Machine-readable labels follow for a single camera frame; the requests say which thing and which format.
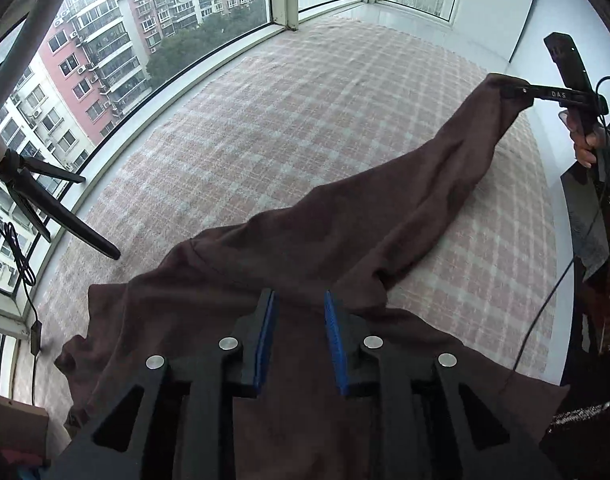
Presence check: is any brown garment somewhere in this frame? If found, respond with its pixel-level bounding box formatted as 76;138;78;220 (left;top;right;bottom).
56;75;564;479

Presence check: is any person's right hand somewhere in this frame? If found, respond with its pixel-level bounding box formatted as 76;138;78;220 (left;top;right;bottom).
558;110;606;169

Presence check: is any brown cardboard box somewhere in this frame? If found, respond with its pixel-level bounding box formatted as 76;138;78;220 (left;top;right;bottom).
0;396;49;458

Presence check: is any plaid checked table cloth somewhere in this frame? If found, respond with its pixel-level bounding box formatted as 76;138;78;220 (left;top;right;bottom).
12;18;557;418

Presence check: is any black tripod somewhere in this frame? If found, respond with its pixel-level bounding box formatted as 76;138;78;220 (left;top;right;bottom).
0;148;120;260

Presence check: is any black cable with adapter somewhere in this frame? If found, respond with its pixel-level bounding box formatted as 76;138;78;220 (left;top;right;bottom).
0;206;44;406

